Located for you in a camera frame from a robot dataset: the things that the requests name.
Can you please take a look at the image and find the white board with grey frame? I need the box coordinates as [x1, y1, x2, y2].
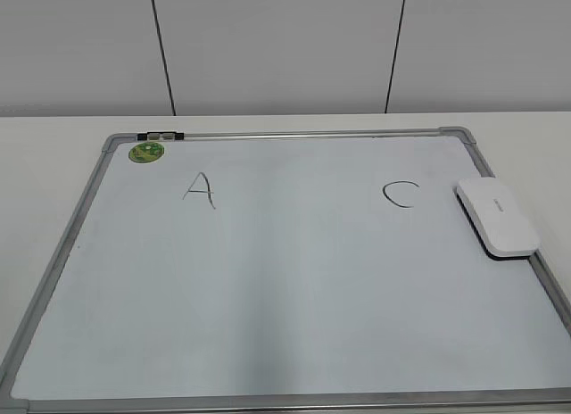
[1, 128, 570, 413]

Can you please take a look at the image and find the round green magnet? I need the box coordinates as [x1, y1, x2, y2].
[128, 142, 165, 164]

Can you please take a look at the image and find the white board eraser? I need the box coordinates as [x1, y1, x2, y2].
[455, 177, 541, 260]

